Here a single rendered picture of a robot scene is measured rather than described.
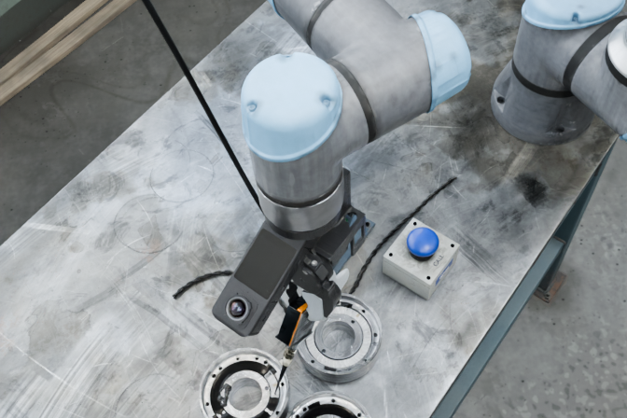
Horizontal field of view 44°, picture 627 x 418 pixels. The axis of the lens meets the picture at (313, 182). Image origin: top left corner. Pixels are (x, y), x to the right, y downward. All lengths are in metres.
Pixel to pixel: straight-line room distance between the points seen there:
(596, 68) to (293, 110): 0.53
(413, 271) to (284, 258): 0.31
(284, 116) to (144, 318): 0.54
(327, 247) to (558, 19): 0.44
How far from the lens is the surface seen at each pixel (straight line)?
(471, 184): 1.12
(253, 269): 0.72
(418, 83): 0.62
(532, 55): 1.08
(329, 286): 0.76
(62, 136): 2.32
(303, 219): 0.66
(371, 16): 0.65
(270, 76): 0.58
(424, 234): 0.98
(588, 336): 1.94
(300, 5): 0.68
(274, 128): 0.56
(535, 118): 1.14
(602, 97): 1.01
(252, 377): 0.95
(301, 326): 0.86
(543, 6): 1.03
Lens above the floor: 1.72
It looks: 56 degrees down
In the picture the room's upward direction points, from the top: 5 degrees counter-clockwise
